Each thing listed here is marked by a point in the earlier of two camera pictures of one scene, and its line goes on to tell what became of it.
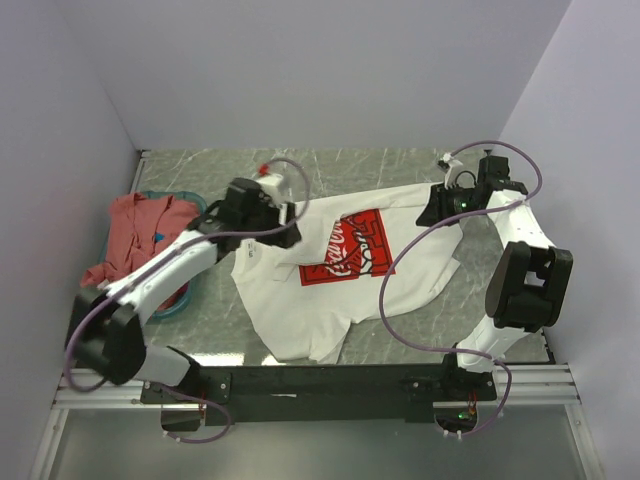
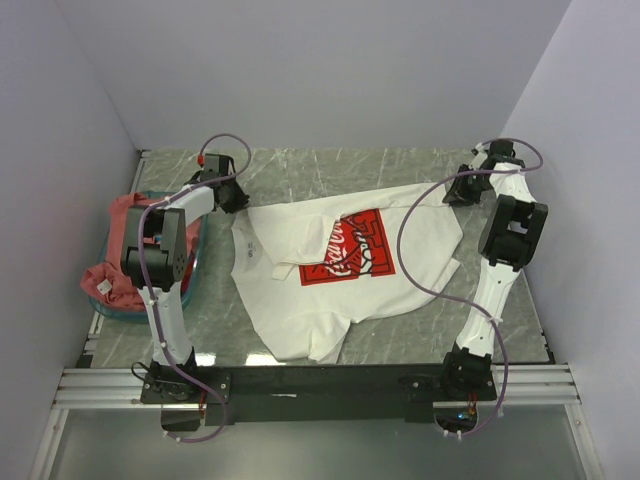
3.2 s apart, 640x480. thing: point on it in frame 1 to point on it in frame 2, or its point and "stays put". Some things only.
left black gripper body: [266, 215] to [236, 197]
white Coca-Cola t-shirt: [300, 299] stays put
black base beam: [299, 393] stays put
